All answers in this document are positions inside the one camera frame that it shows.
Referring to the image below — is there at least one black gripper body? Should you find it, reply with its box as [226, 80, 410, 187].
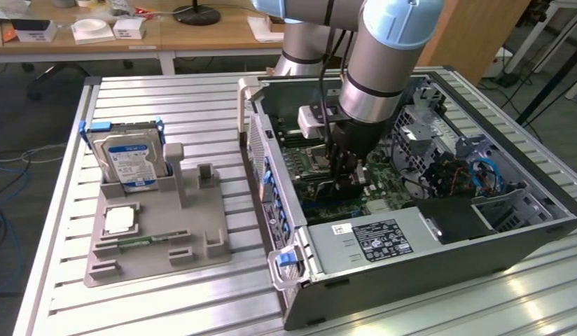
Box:
[329, 120, 382, 165]

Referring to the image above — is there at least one CPU socket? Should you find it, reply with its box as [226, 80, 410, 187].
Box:
[306, 146, 334, 169]

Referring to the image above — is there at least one green motherboard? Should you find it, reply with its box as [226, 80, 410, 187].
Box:
[273, 118, 410, 225]

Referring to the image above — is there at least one perforated metal disk bay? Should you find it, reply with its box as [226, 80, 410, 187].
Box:
[393, 104, 462, 172]

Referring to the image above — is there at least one grey power supply unit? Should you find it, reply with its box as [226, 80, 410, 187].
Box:
[309, 206, 443, 274]

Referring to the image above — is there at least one white paper stack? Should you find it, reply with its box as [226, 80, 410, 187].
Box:
[247, 15, 285, 43]

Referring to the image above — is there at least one black open PC case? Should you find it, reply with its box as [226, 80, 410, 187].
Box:
[235, 68, 577, 332]

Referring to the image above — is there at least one wooden cabinet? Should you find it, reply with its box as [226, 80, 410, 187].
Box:
[418, 0, 531, 85]

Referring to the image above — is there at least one grey printed parts rack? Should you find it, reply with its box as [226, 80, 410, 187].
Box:
[83, 142, 231, 288]

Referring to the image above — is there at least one wooden desk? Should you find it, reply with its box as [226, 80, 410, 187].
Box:
[0, 0, 415, 74]

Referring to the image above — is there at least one black slanted stand pole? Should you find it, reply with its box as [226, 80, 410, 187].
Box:
[515, 17, 577, 125]

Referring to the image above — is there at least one green RAM stick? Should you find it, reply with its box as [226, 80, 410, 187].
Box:
[94, 230, 191, 251]

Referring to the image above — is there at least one silver CPU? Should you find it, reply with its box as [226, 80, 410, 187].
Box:
[103, 206, 135, 235]

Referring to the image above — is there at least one black round lamp base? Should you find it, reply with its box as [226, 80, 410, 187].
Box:
[170, 0, 222, 26]

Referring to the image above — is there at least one white labelled box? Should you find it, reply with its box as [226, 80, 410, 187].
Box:
[111, 17, 147, 40]

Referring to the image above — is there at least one white box with black top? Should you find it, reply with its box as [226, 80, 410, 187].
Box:
[10, 19, 57, 43]

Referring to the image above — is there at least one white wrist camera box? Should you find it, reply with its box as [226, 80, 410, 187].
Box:
[297, 104, 338, 140]

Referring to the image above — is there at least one blue wire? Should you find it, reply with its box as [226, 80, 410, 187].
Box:
[473, 157, 503, 192]

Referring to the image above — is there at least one hard disk with blue bracket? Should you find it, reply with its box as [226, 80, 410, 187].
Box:
[77, 118, 163, 193]

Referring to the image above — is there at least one blue floor cable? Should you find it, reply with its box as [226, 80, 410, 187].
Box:
[0, 157, 26, 298]

